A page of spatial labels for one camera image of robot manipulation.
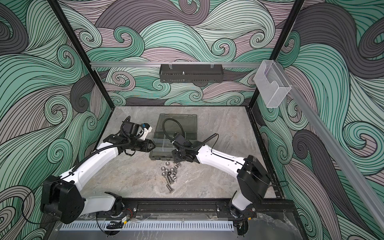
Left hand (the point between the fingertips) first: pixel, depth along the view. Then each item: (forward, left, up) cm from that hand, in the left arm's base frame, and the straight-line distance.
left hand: (153, 144), depth 82 cm
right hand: (-4, -13, -4) cm, 14 cm away
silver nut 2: (-11, -6, -14) cm, 19 cm away
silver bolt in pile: (-14, -8, -13) cm, 21 cm away
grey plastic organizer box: (+6, -9, +11) cm, 15 cm away
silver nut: (-8, -5, -14) cm, 17 cm away
